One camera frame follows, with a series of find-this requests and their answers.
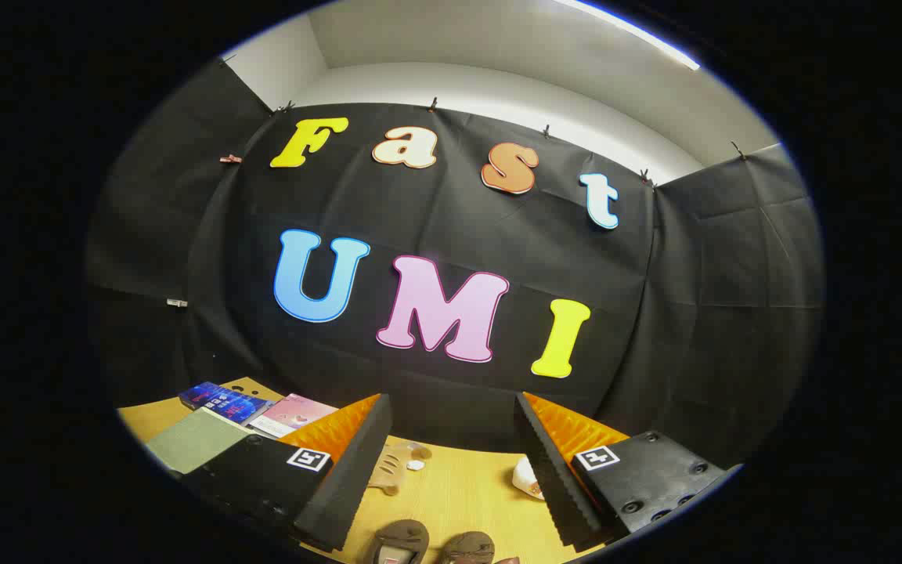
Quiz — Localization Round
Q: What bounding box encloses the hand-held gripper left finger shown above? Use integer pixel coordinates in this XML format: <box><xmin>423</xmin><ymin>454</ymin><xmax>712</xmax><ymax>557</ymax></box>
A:
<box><xmin>181</xmin><ymin>393</ymin><xmax>393</xmax><ymax>553</ymax></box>

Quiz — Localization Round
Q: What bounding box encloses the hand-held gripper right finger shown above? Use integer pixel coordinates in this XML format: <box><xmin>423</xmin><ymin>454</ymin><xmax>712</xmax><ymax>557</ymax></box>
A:
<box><xmin>514</xmin><ymin>391</ymin><xmax>743</xmax><ymax>551</ymax></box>

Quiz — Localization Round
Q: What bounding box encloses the brown fuzzy shoe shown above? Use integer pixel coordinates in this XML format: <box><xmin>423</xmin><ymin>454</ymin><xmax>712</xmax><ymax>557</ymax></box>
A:
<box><xmin>371</xmin><ymin>519</ymin><xmax>431</xmax><ymax>564</ymax></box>
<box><xmin>440</xmin><ymin>531</ymin><xmax>496</xmax><ymax>564</ymax></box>

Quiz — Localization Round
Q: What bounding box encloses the grey-green fabric storage box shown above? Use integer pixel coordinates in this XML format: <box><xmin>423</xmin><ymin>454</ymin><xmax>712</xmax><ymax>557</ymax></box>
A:
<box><xmin>144</xmin><ymin>407</ymin><xmax>256</xmax><ymax>477</ymax></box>

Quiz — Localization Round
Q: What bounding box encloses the white plush toy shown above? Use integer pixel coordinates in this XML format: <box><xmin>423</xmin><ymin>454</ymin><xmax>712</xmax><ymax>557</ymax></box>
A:
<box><xmin>512</xmin><ymin>456</ymin><xmax>546</xmax><ymax>501</ymax></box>

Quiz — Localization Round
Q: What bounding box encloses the bread-shaped plush toy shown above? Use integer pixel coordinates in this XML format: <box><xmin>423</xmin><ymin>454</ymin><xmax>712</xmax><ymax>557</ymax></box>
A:
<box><xmin>367</xmin><ymin>440</ymin><xmax>433</xmax><ymax>497</ymax></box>

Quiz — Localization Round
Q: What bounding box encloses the pink book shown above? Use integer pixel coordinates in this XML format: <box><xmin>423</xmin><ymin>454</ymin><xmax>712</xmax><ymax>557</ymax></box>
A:
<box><xmin>250</xmin><ymin>393</ymin><xmax>340</xmax><ymax>439</ymax></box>

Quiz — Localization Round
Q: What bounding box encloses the blue book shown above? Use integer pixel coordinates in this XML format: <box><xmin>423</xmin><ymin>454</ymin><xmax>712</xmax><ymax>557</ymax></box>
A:
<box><xmin>179</xmin><ymin>381</ymin><xmax>273</xmax><ymax>425</ymax></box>

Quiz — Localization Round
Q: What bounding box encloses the black backdrop cloth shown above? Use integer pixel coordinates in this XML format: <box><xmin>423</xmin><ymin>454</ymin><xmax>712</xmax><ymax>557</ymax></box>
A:
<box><xmin>83</xmin><ymin>59</ymin><xmax>824</xmax><ymax>471</ymax></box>

